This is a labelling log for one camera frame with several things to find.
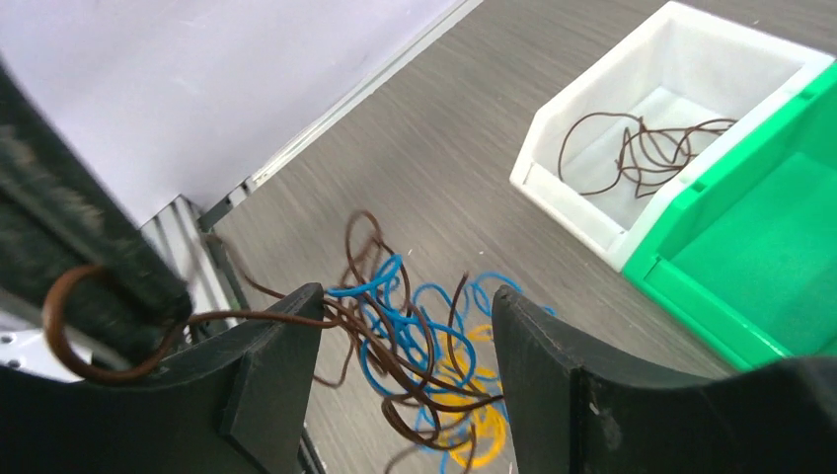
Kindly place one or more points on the white plastic bin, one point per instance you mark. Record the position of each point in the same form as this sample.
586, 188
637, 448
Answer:
680, 67

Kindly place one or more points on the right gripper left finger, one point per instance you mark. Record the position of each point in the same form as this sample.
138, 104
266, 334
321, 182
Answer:
235, 403

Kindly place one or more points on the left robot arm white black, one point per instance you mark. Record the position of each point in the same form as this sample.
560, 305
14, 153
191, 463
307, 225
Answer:
38, 341

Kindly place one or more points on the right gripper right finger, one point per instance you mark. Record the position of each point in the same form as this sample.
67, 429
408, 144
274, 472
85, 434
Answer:
579, 405

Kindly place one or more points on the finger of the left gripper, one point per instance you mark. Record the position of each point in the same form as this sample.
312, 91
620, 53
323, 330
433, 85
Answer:
55, 217

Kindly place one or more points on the green plastic bin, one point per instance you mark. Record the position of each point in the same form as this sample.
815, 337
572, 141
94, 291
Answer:
745, 257

